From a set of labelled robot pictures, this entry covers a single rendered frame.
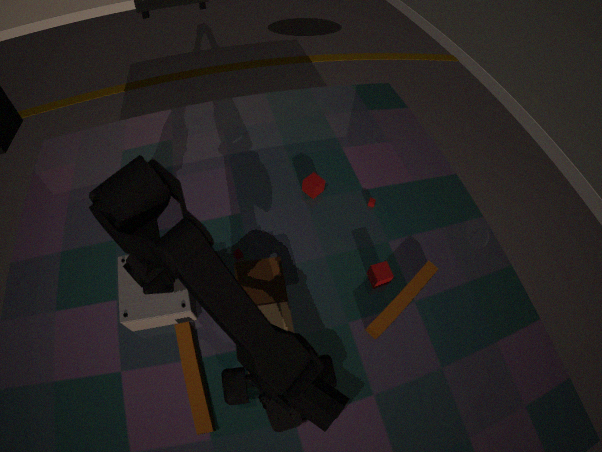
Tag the brown square block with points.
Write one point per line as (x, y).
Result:
(263, 280)

